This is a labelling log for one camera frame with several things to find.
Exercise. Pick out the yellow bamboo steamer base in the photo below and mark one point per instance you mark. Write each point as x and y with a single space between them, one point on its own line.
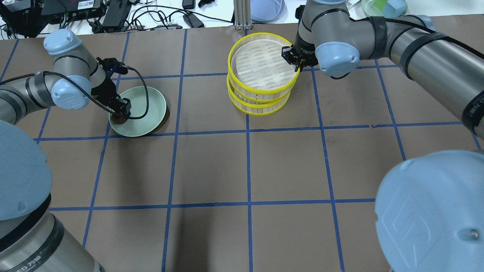
250 107

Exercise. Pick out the clear plastic container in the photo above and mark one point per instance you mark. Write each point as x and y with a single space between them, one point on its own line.
266 11

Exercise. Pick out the yellow bamboo steamer tray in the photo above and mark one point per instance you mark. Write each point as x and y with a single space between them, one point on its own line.
257 69

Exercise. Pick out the black power adapter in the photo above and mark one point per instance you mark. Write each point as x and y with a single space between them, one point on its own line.
193 21

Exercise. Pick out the brown steamed bun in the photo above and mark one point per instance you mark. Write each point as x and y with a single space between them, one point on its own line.
118 120

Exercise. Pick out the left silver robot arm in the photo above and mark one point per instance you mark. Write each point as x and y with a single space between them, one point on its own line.
32 238

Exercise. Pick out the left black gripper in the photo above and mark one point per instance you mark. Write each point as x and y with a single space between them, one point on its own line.
107 90

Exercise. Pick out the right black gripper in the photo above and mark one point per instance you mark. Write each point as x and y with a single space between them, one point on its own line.
307 53

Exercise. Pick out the light green plate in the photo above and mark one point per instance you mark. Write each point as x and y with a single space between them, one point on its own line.
157 107

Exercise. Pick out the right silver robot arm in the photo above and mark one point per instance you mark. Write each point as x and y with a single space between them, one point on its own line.
430 208

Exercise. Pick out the aluminium frame post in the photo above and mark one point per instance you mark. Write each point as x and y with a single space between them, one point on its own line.
242 15

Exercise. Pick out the black electronics box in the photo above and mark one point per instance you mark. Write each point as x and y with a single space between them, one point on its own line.
28 18

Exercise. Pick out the green lidded container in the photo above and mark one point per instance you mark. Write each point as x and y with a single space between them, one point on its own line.
384 8

